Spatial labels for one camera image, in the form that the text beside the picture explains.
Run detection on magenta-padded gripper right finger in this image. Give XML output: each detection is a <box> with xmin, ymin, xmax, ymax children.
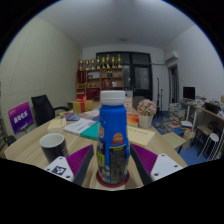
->
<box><xmin>129</xmin><ymin>143</ymin><xmax>184</xmax><ymax>186</ymax></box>

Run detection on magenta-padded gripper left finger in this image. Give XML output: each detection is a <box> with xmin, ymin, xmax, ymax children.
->
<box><xmin>43</xmin><ymin>144</ymin><xmax>95</xmax><ymax>187</ymax></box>

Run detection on blue white-capped drink bottle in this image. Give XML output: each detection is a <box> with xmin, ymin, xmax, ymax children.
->
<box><xmin>95</xmin><ymin>90</ymin><xmax>131</xmax><ymax>186</ymax></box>

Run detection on black mug with white inside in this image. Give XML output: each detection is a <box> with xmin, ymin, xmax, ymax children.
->
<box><xmin>39</xmin><ymin>132</ymin><xmax>70</xmax><ymax>164</ymax></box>

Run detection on teal book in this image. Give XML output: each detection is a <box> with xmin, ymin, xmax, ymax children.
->
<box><xmin>79</xmin><ymin>120</ymin><xmax>100</xmax><ymax>141</ymax></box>

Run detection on small light wood table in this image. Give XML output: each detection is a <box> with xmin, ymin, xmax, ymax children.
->
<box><xmin>161</xmin><ymin>131</ymin><xmax>188</xmax><ymax>155</ymax></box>

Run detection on white printed booklet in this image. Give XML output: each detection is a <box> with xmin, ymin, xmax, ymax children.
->
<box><xmin>62</xmin><ymin>117</ymin><xmax>98</xmax><ymax>136</ymax></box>

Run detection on pale yellow book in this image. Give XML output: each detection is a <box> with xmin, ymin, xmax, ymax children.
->
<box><xmin>46</xmin><ymin>117</ymin><xmax>68</xmax><ymax>134</ymax></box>

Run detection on orange book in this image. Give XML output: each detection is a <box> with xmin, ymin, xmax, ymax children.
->
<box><xmin>126</xmin><ymin>113</ymin><xmax>140</xmax><ymax>128</ymax></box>

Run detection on brown paper bag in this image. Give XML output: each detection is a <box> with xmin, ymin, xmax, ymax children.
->
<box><xmin>181</xmin><ymin>129</ymin><xmax>197</xmax><ymax>150</ymax></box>

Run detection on pink flowers in white pot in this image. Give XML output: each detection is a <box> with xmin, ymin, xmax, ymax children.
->
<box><xmin>136</xmin><ymin>98</ymin><xmax>158</xmax><ymax>130</ymax></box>

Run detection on pile of books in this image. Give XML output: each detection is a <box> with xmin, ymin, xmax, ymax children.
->
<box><xmin>161</xmin><ymin>102</ymin><xmax>187</xmax><ymax>133</ymax></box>

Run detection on yellow gift box red ribbon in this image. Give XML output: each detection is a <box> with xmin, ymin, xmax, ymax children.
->
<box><xmin>72</xmin><ymin>95</ymin><xmax>95</xmax><ymax>114</ymax></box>

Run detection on orange standing card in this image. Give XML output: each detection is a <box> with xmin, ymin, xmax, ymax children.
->
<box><xmin>123</xmin><ymin>97</ymin><xmax>134</xmax><ymax>114</ymax></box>

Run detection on grey armchair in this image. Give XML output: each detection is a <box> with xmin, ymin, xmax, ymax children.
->
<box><xmin>132</xmin><ymin>95</ymin><xmax>147</xmax><ymax>109</ymax></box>

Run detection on black office chair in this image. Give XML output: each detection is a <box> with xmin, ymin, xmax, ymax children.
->
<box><xmin>30</xmin><ymin>94</ymin><xmax>72</xmax><ymax>127</ymax></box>

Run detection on black tripod stand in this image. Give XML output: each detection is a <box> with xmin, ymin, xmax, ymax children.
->
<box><xmin>155</xmin><ymin>77</ymin><xmax>164</xmax><ymax>118</ymax></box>

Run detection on wooden stool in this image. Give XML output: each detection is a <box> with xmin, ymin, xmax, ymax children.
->
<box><xmin>194</xmin><ymin>124</ymin><xmax>214</xmax><ymax>148</ymax></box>

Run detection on white round stool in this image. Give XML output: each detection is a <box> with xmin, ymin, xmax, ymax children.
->
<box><xmin>199</xmin><ymin>132</ymin><xmax>220</xmax><ymax>160</ymax></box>

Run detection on purple sign board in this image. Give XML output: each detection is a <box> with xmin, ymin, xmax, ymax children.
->
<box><xmin>7</xmin><ymin>101</ymin><xmax>35</xmax><ymax>135</ymax></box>

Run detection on black computer monitor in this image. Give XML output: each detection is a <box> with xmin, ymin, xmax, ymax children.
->
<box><xmin>182</xmin><ymin>86</ymin><xmax>196</xmax><ymax>101</ymax></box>

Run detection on long wooden side desk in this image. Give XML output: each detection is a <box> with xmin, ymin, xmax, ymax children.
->
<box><xmin>179</xmin><ymin>98</ymin><xmax>224</xmax><ymax>161</ymax></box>

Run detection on wooden shelf unit with trophies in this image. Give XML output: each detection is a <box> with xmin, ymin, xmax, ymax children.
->
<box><xmin>75</xmin><ymin>54</ymin><xmax>125</xmax><ymax>101</ymax></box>

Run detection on black framed glass door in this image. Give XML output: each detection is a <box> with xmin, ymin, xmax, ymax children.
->
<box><xmin>95</xmin><ymin>51</ymin><xmax>154</xmax><ymax>101</ymax></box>

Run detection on white wall air conditioner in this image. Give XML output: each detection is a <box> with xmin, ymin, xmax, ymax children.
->
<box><xmin>164</xmin><ymin>49</ymin><xmax>180</xmax><ymax>66</ymax></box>

